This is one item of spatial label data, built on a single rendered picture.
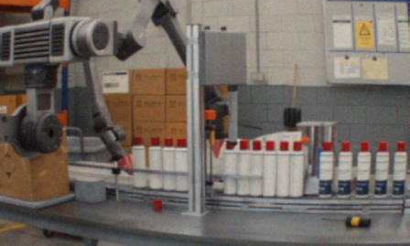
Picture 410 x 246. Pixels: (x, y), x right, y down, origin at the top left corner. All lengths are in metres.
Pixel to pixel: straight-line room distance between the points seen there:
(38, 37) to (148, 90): 4.04
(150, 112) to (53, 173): 3.72
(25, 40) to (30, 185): 0.57
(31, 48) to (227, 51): 0.71
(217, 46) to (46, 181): 0.84
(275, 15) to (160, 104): 1.85
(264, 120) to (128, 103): 1.72
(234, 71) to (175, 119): 3.77
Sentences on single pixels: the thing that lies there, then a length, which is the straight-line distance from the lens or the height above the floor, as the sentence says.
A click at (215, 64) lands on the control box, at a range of 2.23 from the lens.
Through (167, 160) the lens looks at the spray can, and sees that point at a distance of 2.48.
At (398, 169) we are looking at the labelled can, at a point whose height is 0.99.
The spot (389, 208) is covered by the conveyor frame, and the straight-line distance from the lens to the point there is 2.22.
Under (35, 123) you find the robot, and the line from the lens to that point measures 2.17.
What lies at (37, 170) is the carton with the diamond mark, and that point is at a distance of 2.41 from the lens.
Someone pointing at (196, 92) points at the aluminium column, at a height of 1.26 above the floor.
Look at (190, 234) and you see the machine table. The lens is 1.99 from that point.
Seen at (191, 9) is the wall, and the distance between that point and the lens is 7.66.
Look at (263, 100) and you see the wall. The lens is 7.22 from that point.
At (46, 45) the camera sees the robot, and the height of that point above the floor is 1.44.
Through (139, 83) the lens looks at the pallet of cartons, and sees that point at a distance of 6.17.
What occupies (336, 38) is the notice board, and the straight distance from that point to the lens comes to 6.77.
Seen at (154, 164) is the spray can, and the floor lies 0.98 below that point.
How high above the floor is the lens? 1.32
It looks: 3 degrees down
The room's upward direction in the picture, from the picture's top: 1 degrees counter-clockwise
